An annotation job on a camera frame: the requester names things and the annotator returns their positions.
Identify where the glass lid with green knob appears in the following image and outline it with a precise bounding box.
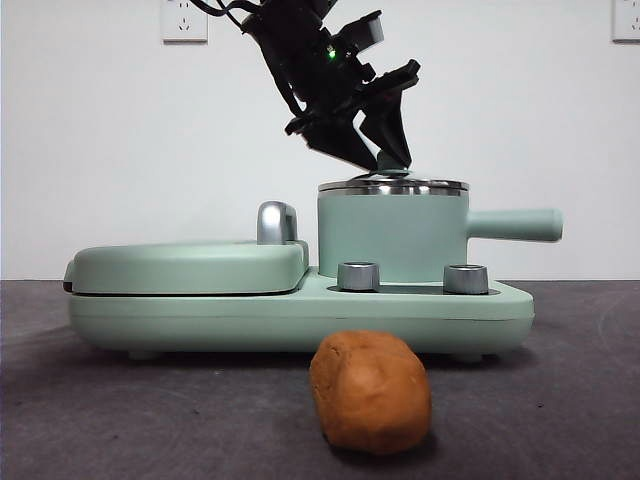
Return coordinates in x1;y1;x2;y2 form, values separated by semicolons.
319;149;469;194

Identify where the brown potato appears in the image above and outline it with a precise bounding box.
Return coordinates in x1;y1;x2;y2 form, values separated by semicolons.
308;329;432;455

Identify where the mint green hinged grill lid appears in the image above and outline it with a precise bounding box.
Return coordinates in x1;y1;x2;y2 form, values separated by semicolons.
63;238;310;296

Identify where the silver control knob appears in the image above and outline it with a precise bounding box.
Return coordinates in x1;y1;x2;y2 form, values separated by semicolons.
338;262;380;292
443;264;489;295

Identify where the mint green breakfast maker base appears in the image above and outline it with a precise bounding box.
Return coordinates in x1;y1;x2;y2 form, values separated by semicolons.
67;264;535;362

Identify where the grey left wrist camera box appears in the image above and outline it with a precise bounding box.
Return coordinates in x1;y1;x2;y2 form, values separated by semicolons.
335;13;385;54

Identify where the mint green pot with handle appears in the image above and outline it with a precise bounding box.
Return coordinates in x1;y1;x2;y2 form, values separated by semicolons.
318;187;565;285

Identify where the chrome grill lid handle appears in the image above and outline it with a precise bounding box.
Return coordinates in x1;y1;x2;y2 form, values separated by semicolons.
257;200;300;246

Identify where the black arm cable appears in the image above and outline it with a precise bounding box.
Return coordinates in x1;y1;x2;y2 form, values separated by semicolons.
192;0;254;25

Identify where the white wall outlet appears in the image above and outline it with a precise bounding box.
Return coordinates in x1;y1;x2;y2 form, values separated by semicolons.
161;0;209;44
611;0;640;43

